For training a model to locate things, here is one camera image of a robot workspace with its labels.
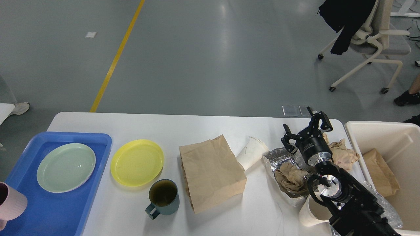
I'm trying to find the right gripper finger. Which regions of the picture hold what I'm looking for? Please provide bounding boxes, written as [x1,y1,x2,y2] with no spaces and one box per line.
[306,106,333,135]
[281,124,300,154]

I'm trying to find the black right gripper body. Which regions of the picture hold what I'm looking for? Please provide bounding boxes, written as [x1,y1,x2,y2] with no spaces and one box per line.
[296,133,332,166]

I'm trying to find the dark teal mug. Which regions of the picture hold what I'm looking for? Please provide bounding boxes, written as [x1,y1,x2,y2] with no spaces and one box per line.
[145,179,180,220]

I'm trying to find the yellow plastic plate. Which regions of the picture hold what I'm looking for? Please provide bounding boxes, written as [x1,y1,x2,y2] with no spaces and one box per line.
[110,139,164,187]

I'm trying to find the pink ribbed mug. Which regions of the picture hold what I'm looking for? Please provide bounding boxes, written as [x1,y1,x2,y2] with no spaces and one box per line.
[0,182,28,230]

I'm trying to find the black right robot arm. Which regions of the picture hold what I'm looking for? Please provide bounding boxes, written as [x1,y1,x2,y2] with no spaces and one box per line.
[281,107,398,236]

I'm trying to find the crumpled aluminium foil tray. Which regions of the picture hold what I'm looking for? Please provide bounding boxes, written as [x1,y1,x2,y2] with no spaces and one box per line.
[263,148,314,207]

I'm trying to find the crumpled brown napkin in foil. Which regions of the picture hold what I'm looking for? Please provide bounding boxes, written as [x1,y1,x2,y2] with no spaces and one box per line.
[274,162,309,198]

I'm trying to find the crumpled beige napkin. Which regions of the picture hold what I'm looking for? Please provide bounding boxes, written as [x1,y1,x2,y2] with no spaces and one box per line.
[328,139,360,171]

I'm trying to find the white paper cup lying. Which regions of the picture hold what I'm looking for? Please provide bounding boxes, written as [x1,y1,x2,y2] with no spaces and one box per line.
[236,136,269,171]

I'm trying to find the floor outlet plates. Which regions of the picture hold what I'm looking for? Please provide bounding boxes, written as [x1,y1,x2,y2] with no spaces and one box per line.
[282,106,317,117]

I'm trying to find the white paper cup upright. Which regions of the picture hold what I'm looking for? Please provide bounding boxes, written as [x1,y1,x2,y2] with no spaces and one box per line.
[298,195,332,227]

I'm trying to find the cream plastic bin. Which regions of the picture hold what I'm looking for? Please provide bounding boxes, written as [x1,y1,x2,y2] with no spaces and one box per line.
[345,121,420,236]

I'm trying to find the brown paper bag in bin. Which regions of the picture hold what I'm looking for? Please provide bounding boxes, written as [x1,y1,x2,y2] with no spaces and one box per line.
[362,148,400,197]

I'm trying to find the black shoe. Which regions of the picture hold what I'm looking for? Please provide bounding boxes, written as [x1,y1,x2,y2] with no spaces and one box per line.
[403,114,420,126]
[393,90,420,107]

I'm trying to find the beige office chair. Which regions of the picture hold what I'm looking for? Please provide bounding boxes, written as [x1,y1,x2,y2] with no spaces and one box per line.
[318,0,411,94]

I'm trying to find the clear plastic wrap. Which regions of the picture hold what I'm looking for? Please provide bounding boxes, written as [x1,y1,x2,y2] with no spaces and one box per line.
[362,181,403,229]

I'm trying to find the black jacket on chair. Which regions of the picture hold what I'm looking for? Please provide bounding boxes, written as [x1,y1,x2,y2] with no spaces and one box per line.
[318,0,375,55]

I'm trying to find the pale green plate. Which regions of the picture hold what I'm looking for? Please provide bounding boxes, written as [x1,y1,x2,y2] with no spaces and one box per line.
[36,143,96,194]

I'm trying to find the blue plastic tray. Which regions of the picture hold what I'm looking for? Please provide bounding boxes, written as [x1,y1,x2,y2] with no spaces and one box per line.
[1,132,112,236]

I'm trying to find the white shoe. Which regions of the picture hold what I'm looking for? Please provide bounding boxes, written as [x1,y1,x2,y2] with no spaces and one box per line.
[9,103,30,116]

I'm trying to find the white desk frame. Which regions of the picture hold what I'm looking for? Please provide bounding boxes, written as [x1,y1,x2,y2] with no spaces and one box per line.
[390,0,420,18]

